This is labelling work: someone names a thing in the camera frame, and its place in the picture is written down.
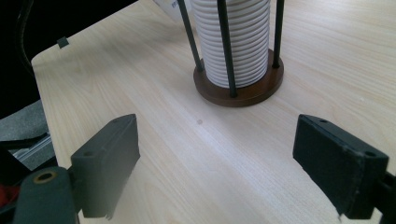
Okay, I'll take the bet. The black cable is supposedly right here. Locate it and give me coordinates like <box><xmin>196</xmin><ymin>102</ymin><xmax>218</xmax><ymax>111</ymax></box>
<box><xmin>13</xmin><ymin>0</ymin><xmax>35</xmax><ymax>77</ymax></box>

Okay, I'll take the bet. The aluminium floor rail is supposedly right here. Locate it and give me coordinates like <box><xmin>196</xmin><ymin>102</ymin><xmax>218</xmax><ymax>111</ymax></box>
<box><xmin>8</xmin><ymin>133</ymin><xmax>54</xmax><ymax>163</ymax></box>

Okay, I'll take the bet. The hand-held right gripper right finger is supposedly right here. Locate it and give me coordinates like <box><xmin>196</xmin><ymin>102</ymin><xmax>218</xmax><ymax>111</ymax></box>
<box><xmin>291</xmin><ymin>113</ymin><xmax>390</xmax><ymax>220</ymax></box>

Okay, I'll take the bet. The grey tape piece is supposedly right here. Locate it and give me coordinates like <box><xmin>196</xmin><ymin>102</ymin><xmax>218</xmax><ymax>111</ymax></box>
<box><xmin>56</xmin><ymin>35</ymin><xmax>70</xmax><ymax>49</ymax></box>

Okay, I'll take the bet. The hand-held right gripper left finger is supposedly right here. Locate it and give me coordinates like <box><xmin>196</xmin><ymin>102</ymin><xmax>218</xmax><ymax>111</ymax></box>
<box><xmin>70</xmin><ymin>113</ymin><xmax>141</xmax><ymax>220</ymax></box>

